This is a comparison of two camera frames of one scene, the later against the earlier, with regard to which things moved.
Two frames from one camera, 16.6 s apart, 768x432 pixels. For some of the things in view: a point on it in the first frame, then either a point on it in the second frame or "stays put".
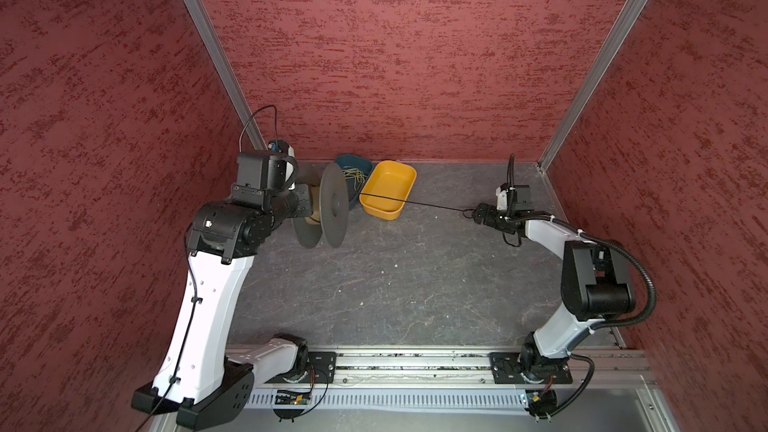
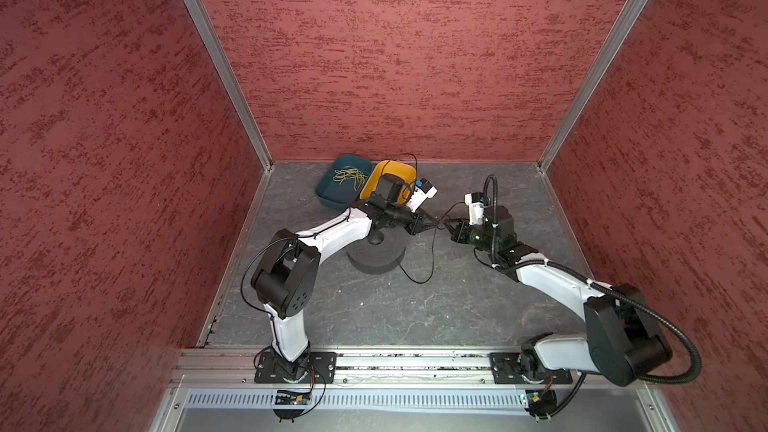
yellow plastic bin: [388, 182] stays put
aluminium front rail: [614, 370] stays put
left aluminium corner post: [217, 45] stays put
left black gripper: [295, 211] → [417, 222]
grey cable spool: [329, 204] → [382, 252]
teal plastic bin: [357, 170] stays put
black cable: [468, 213] → [433, 245]
